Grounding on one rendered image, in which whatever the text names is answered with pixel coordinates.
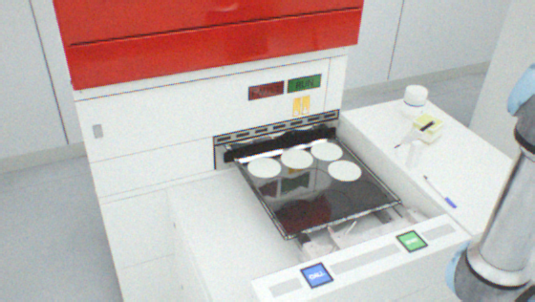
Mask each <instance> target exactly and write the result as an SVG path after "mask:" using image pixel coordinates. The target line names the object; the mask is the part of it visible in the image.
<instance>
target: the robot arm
mask: <svg viewBox="0 0 535 302"><path fill-rule="evenodd" d="M505 108H506V111H507V112H508V113H509V114H510V115H511V117H513V118H518V119H517V122H516V125H515V126H514V129H513V139H514V141H515V142H517V143H518V145H519V147H518V150H517V151H516V154H515V156H514V158H513V162H512V164H511V166H510V168H509V170H508V172H507V175H506V176H505V181H504V184H503V186H502V189H501V191H500V193H499V195H498V200H497V202H496V203H495V205H494V208H493V209H492V212H491V214H490V217H489V220H488V223H487V225H486V227H485V229H484V232H483V234H482V235H481V237H478V238H476V239H473V240H469V241H467V242H465V243H463V244H462V245H461V246H460V247H459V248H458V249H457V251H456V252H455V253H454V254H453V256H454V257H453V258H452V259H451V260H449V262H448V266H447V269H446V272H445V282H446V284H447V287H448V288H449V289H450V290H451V291H453V292H454V293H455V296H456V297H457V298H458V299H460V300H462V301H463V302H535V282H534V281H533V280H531V279H530V278H531V277H532V274H533V262H532V260H531V258H530V257H531V256H532V254H533V252H534V249H535V61H534V62H533V63H532V64H531V65H530V66H529V67H528V68H527V69H526V70H525V72H524V73H523V74H522V75H521V76H520V78H519V80H518V81H517V82H516V84H514V86H513V88H512V91H511V93H510V94H509V96H508V98H507V101H506V104H505Z"/></svg>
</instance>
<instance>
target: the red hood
mask: <svg viewBox="0 0 535 302"><path fill-rule="evenodd" d="M52 3H53V9H54V12H55V16H56V23H57V27H58V29H59V33H60V36H61V41H62V48H63V52H64V54H65V58H66V61H67V65H68V68H69V76H70V79H71V82H72V85H73V90H74V91H80V90H85V89H90V88H96V87H101V86H106V85H112V84H117V83H121V82H128V81H138V80H144V79H148V78H154V77H160V76H170V75H174V74H179V73H185V72H191V71H201V70H206V69H212V68H218V67H223V66H228V65H233V64H239V63H244V62H250V61H260V60H266V59H271V58H276V57H282V56H287V55H293V54H302V53H313V52H319V51H324V50H329V49H334V48H340V47H346V46H351V45H357V41H358V36H359V30H360V25H361V20H362V13H363V9H364V4H365V0H52Z"/></svg>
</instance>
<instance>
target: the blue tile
mask: <svg viewBox="0 0 535 302"><path fill-rule="evenodd" d="M303 272H304V273H305V275H306V277H307V278H308V280H309V281H310V282H311V284H312V286H314V285H317V284H320V283H322V282H324V281H330V280H331V279H330V277H329V276H328V274H327V273H326V272H325V271H324V270H323V268H322V265H317V266H315V267H313V268H310V269H307V270H303Z"/></svg>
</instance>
